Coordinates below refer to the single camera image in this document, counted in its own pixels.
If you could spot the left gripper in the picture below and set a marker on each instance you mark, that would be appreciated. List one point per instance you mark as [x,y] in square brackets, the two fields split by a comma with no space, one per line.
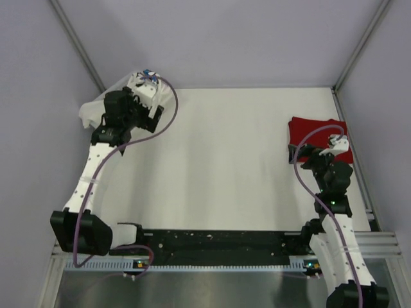
[147,123]

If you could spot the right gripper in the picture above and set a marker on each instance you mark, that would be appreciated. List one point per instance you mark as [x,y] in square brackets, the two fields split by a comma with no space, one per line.
[307,151]

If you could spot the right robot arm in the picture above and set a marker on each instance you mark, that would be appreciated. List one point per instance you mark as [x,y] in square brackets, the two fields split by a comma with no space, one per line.
[331,237]

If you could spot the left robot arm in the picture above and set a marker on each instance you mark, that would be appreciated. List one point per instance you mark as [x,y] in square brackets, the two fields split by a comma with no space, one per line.
[80,227]

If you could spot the red folded t-shirt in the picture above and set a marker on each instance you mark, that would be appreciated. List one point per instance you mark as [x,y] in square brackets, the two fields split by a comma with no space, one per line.
[301,127]

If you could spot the cream cloth in basket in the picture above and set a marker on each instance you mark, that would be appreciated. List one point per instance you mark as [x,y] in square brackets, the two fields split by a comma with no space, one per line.
[90,113]

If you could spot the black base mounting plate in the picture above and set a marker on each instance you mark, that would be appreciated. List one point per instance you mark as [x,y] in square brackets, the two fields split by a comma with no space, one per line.
[208,258]

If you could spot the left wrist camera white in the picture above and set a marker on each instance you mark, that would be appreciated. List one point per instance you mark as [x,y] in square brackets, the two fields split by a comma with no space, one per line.
[146,86]

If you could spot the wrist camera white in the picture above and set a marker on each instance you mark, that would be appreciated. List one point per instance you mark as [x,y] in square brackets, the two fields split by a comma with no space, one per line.
[337,144]
[146,86]

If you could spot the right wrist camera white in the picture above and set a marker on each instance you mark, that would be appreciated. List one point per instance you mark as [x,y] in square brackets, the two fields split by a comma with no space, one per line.
[337,144]

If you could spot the aluminium frame rail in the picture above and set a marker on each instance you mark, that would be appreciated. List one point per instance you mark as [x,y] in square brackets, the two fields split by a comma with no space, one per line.
[379,245]

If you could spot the grey slotted cable duct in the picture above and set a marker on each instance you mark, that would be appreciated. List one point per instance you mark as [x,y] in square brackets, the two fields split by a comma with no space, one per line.
[131,265]

